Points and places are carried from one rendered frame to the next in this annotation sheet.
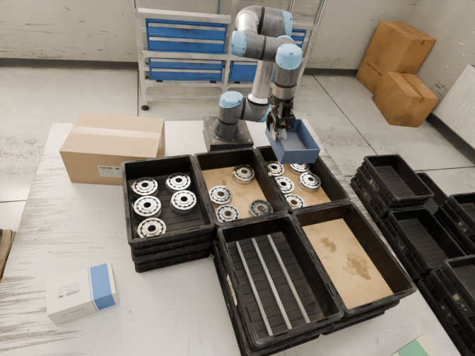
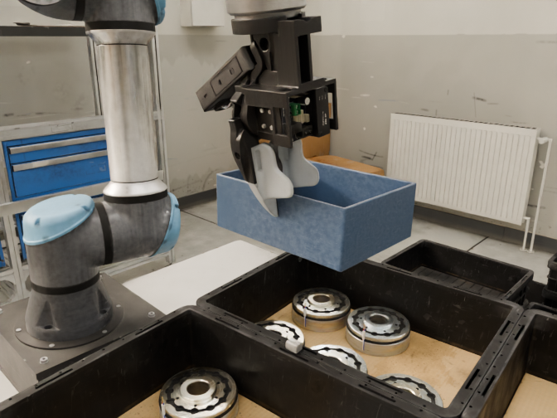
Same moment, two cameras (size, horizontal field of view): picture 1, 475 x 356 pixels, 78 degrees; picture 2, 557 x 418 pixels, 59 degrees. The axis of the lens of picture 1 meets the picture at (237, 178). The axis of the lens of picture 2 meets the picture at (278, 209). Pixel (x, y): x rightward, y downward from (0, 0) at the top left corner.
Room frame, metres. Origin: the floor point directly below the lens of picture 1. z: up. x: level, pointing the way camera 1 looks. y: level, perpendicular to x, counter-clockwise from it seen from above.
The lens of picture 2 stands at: (0.45, 0.11, 1.30)
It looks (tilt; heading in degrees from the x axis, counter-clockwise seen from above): 19 degrees down; 335
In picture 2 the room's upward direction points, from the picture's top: straight up
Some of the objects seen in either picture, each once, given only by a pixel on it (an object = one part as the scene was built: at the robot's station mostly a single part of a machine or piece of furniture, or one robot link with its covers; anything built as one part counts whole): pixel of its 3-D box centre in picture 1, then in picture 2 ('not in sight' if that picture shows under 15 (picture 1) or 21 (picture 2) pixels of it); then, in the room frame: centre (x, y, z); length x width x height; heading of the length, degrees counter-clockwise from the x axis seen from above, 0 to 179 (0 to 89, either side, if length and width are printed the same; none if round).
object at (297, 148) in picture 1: (290, 140); (313, 205); (0.96, -0.18, 1.10); 0.20 x 0.15 x 0.07; 22
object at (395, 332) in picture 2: (309, 180); (378, 323); (1.02, -0.34, 0.86); 0.10 x 0.10 x 0.01
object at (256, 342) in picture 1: (275, 269); not in sight; (0.49, -0.18, 0.92); 0.40 x 0.30 x 0.02; 27
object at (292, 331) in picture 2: (273, 168); (271, 338); (1.05, -0.16, 0.86); 0.10 x 0.10 x 0.01
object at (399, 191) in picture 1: (381, 196); (448, 326); (1.53, -1.04, 0.37); 0.40 x 0.30 x 0.45; 21
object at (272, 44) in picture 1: (280, 51); not in sight; (1.00, -0.05, 1.42); 0.11 x 0.11 x 0.08; 7
